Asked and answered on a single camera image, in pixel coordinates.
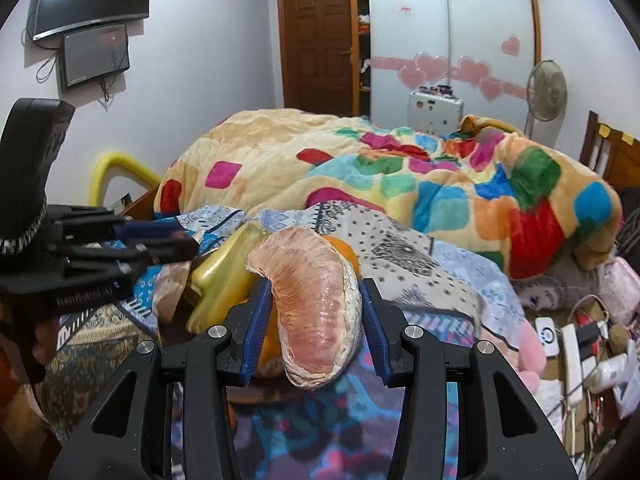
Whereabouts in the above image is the wooden headboard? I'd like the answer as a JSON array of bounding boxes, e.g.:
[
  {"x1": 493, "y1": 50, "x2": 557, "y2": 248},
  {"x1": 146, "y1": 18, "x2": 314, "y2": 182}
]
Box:
[{"x1": 580, "y1": 110, "x2": 640, "y2": 196}]

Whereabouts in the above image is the white power strip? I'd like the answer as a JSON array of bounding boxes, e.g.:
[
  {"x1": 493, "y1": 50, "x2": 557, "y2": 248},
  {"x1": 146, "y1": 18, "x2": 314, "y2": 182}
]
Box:
[{"x1": 560, "y1": 322, "x2": 586, "y2": 406}]

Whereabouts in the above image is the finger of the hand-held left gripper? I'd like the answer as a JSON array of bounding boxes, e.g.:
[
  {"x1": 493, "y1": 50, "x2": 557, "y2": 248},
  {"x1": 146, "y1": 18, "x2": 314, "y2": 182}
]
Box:
[
  {"x1": 52, "y1": 204, "x2": 187, "y2": 246},
  {"x1": 65, "y1": 237, "x2": 201, "y2": 286}
]

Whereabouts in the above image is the yellow foam tube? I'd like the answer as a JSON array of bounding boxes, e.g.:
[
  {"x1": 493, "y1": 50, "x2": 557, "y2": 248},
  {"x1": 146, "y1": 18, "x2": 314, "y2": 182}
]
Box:
[{"x1": 87, "y1": 150, "x2": 161, "y2": 208}]

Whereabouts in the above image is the wooden wardrobe with sliding doors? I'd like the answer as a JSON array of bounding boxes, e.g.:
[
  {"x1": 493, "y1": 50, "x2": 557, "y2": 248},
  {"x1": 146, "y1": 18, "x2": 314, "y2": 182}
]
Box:
[{"x1": 240, "y1": 0, "x2": 543, "y2": 126}]

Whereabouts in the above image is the patterned blue bedsheet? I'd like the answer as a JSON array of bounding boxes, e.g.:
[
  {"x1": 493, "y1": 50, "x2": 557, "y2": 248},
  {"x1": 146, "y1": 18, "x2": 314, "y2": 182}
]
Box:
[{"x1": 40, "y1": 202, "x2": 516, "y2": 480}]

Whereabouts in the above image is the standing fan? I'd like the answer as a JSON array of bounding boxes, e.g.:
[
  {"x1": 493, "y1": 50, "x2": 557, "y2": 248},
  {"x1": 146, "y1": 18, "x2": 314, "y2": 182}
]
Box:
[{"x1": 524, "y1": 59, "x2": 568, "y2": 136}]

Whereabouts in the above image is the small white device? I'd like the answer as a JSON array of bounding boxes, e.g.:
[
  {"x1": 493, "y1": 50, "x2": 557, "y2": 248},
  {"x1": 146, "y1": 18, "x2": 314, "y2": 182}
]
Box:
[{"x1": 536, "y1": 317, "x2": 556, "y2": 358}]

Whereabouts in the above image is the brown wooden door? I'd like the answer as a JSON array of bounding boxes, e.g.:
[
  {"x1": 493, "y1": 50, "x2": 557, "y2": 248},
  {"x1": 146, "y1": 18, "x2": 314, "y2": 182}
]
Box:
[{"x1": 276, "y1": 0, "x2": 362, "y2": 117}]

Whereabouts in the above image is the thin sugarcane piece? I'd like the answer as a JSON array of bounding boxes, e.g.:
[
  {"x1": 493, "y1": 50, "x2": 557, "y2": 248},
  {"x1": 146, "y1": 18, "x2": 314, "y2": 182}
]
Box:
[{"x1": 185, "y1": 290, "x2": 251, "y2": 335}]

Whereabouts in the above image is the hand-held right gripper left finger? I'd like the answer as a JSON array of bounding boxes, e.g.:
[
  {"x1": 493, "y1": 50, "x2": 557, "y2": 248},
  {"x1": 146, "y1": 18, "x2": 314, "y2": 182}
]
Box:
[{"x1": 47, "y1": 276, "x2": 273, "y2": 480}]

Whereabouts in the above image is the thick sugarcane piece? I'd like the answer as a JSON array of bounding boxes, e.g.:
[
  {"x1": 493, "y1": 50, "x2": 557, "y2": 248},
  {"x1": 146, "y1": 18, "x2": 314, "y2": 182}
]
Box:
[{"x1": 184, "y1": 222, "x2": 270, "y2": 306}]

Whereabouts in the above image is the small wall-mounted monitor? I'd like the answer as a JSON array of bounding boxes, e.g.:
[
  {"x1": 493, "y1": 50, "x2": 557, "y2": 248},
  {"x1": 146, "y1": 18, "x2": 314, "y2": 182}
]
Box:
[{"x1": 59, "y1": 22, "x2": 131, "y2": 92}]

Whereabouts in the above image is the pink pouch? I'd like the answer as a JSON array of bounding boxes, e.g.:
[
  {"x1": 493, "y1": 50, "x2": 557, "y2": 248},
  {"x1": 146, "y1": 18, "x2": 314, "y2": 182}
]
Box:
[{"x1": 597, "y1": 257, "x2": 640, "y2": 311}]

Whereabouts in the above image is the colourful patchwork blanket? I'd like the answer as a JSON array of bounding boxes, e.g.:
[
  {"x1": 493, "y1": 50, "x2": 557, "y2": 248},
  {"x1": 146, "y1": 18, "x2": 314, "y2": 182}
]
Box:
[{"x1": 157, "y1": 109, "x2": 623, "y2": 281}]

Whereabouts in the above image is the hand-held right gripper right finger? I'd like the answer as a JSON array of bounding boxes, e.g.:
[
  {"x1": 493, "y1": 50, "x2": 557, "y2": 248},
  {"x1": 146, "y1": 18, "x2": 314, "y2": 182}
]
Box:
[{"x1": 360, "y1": 277, "x2": 583, "y2": 480}]

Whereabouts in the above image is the white case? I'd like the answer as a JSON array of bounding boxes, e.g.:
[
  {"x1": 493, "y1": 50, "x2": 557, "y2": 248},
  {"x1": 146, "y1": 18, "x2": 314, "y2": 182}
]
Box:
[{"x1": 407, "y1": 91, "x2": 463, "y2": 136}]

